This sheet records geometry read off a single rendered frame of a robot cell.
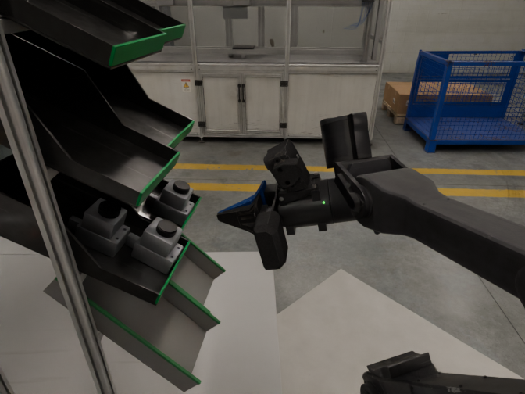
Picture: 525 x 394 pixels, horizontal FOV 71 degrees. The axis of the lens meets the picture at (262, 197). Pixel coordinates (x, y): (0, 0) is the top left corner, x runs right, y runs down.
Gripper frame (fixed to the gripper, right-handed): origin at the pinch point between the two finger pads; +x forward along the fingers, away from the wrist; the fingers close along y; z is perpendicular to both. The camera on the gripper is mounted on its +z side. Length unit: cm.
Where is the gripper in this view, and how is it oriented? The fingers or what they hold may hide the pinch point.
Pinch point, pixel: (241, 213)
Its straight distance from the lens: 50.2
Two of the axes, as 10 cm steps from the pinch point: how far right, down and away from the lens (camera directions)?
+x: -9.6, 1.4, 2.5
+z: -2.4, -8.7, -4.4
